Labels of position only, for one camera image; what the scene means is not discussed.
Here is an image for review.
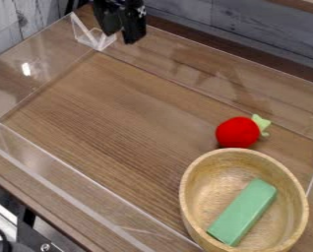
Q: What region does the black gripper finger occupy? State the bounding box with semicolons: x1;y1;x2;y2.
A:
93;0;120;35
118;0;147;44

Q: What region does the red plush strawberry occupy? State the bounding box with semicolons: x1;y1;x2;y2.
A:
213;114;271;149

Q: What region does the oval wooden bowl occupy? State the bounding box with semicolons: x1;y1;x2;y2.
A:
179;148;308;252

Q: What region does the green rectangular block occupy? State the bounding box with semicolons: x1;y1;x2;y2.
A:
205;178;276;247

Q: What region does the clear acrylic enclosure wall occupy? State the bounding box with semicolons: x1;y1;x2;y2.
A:
0;10;313;252

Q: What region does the black metal table bracket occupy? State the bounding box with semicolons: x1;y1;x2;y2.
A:
15;207;64;252

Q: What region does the black cable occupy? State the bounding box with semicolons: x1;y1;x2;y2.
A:
0;223;15;252

